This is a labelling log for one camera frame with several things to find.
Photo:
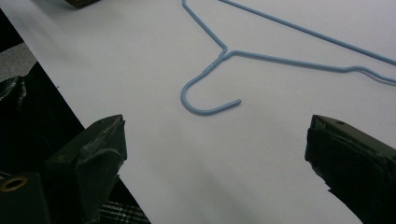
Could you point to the dark plaid cloth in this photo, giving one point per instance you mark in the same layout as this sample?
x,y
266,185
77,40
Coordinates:
x,y
124,214

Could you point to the dark object at table edge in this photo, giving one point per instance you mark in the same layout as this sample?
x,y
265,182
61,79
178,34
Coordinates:
x,y
81,2

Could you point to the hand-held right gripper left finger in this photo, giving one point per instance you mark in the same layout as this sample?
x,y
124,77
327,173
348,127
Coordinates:
x,y
93,158

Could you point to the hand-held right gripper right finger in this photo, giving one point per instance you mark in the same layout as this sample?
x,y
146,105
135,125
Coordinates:
x,y
358,168

